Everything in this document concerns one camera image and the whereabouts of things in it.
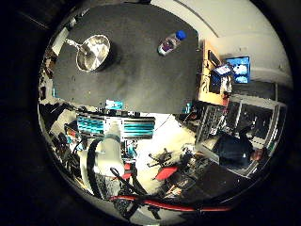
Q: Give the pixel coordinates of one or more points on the person in dark shirt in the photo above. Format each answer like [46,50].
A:
[233,150]

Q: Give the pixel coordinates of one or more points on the blue lit monitor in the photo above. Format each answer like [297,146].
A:
[241,70]

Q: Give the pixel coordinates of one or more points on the open laptop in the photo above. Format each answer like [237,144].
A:
[223,69]

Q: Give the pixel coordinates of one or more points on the small teal box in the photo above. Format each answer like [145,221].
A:
[114,104]

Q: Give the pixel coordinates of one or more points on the black chair base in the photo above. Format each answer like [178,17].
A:
[160,158]

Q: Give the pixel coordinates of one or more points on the red chair seat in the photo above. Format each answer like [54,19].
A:
[166,172]

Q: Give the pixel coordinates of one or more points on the clear bottle with blue cap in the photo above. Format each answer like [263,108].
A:
[169,44]

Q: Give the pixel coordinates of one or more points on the teal and silver rack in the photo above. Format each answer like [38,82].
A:
[138,127]

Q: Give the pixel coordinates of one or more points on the wooden desk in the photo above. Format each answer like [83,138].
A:
[205,91]

